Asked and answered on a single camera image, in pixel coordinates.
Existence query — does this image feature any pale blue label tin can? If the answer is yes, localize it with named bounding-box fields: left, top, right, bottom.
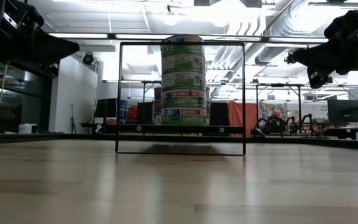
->
left=160, top=107, right=208, bottom=126

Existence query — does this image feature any blue drawer stack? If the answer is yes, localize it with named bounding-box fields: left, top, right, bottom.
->
left=119, top=99, right=129, bottom=121

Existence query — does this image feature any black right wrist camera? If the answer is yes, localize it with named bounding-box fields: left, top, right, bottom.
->
left=306, top=67, right=329, bottom=90

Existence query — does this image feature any black flat panel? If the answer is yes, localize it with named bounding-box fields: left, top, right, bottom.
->
left=210, top=101, right=229, bottom=127

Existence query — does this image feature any thin black tripod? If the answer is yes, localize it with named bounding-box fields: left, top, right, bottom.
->
left=69, top=104, right=76, bottom=134

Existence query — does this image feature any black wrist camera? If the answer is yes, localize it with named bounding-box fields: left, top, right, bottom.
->
left=306, top=67, right=329, bottom=90
left=40, top=61, right=59, bottom=78

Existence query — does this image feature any grey lid tin can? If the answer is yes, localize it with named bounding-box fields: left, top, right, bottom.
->
left=160, top=34, right=205, bottom=58

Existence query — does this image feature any neighbouring rig black frame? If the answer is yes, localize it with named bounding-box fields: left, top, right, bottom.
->
left=255, top=82, right=306, bottom=133
left=103, top=80, right=162, bottom=125

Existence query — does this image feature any black ceiling track fixture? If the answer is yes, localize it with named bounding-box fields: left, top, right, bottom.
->
left=308, top=1, right=358, bottom=8

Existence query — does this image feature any colourful floral cloth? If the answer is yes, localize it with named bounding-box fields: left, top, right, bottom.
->
left=259, top=101, right=288, bottom=123

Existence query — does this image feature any black computer monitor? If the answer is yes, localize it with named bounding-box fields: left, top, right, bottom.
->
left=327, top=99, right=358, bottom=124
left=94, top=98, right=118, bottom=118

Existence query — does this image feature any black box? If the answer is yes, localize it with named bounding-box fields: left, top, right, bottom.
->
left=137, top=101, right=154, bottom=124

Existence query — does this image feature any wooden shelf black metal frame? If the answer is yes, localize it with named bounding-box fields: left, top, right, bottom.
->
left=114, top=40, right=247, bottom=157

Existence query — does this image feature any white globe pendant lamp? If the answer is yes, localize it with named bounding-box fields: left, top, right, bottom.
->
left=162, top=6, right=180, bottom=27

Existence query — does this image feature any white box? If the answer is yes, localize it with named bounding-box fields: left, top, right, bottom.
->
left=17, top=123, right=39, bottom=134

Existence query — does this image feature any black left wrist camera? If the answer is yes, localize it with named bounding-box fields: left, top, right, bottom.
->
left=40, top=61, right=59, bottom=78

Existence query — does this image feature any white green label tin can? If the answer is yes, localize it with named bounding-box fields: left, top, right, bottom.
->
left=161, top=72, right=207, bottom=93

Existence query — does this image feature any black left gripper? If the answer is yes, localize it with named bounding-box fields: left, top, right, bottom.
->
left=0, top=0, right=81, bottom=65

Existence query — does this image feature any red panel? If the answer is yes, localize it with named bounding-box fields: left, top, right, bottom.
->
left=227, top=100, right=258, bottom=138

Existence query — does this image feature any long ceiling light bar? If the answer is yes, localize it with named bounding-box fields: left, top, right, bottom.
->
left=48, top=32, right=329, bottom=44

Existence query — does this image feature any black hanging dome camera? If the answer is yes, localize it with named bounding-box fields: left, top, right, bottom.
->
left=82, top=52, right=95, bottom=66

